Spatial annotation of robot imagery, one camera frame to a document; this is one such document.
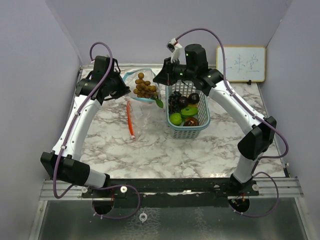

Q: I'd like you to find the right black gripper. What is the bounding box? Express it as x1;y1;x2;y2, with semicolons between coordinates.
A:
153;57;196;87

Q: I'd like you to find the clear blue-zipper bag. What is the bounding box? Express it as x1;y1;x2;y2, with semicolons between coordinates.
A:
123;68;162;103

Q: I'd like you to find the brown longan bunch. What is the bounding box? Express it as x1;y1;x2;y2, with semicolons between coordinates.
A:
133;72;164;109

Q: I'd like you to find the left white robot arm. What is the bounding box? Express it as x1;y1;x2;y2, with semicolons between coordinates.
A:
40;56;130;198

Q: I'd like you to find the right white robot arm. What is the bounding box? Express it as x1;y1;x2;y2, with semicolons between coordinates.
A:
153;43;277;196

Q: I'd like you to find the clear orange-zipper bag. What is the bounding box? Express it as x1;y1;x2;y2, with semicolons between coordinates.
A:
126;100;150;140

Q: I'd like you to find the dark purple grape bunch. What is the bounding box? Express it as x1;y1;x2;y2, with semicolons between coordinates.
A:
168;91;181;115

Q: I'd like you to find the green round fruit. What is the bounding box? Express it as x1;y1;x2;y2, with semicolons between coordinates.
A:
169;112;183;126

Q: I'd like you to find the reddish brown fruit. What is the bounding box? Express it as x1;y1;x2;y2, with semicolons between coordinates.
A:
183;117;199;127

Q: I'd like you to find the light blue plastic basket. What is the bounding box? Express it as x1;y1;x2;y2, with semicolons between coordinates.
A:
165;80;210;139

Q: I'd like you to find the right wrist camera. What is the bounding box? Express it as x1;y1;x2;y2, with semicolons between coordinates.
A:
166;38;183;63

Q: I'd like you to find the green ring toy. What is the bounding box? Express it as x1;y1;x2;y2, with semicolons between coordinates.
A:
180;106;198;118

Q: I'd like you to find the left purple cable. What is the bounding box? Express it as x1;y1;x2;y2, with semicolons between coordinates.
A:
51;41;113;200

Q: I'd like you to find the purple cable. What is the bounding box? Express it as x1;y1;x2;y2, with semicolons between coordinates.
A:
174;27;290;218
51;41;113;200

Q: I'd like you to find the white board wooden frame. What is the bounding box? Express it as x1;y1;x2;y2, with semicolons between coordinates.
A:
223;45;266;83

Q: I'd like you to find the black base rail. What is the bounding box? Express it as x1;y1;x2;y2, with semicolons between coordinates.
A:
82;177;259;209

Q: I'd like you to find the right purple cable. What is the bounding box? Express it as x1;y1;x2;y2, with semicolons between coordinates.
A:
174;27;290;218

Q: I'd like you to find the aluminium frame rail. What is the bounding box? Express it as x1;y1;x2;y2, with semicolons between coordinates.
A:
39;177;304;201

